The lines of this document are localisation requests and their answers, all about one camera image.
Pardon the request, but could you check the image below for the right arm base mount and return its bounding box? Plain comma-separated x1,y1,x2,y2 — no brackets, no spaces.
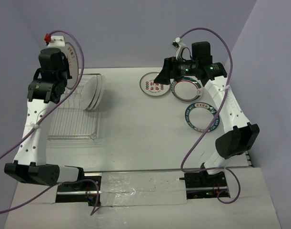
179,165,229,200

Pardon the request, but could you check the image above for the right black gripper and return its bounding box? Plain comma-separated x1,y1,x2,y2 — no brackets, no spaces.
154,54,199,84

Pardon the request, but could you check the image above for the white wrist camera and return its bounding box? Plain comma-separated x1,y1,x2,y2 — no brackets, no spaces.
44,34,65,49
171,37,186,60

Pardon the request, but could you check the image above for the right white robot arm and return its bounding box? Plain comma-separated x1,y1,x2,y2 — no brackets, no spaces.
154,38,260,187

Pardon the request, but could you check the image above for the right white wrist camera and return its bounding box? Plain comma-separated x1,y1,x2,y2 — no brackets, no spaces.
171,37,186,60

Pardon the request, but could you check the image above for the red character plate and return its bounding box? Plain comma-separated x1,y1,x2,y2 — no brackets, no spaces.
139,72,171,97

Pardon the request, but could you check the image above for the teal ring lettered plate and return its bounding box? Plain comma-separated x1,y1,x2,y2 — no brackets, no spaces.
65,42,79,89

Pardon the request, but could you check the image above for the teal red rim plate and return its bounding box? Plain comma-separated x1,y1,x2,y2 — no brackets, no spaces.
80,76,98,110
90,75,106,110

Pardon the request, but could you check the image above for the metal wire dish rack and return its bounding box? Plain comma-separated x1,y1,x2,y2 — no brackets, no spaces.
48,73,101,141

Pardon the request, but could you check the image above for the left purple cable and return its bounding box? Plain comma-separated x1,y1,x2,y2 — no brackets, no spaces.
0,30,102,217

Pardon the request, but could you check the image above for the silver tape strip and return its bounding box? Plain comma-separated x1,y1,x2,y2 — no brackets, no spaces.
100,171,187,207

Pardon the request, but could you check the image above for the teal ring plate right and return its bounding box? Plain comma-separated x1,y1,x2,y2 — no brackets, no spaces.
184,102,217,132

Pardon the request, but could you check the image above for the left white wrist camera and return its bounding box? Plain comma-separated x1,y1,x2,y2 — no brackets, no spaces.
44,34,65,49

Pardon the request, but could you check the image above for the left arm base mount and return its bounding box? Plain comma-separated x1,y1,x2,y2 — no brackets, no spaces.
55,181,100,207

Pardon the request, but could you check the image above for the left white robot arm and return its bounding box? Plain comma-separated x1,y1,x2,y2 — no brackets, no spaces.
4,48,86,190

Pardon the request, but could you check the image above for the teal red rim plate front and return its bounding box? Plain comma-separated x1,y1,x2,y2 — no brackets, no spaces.
80,76,98,110

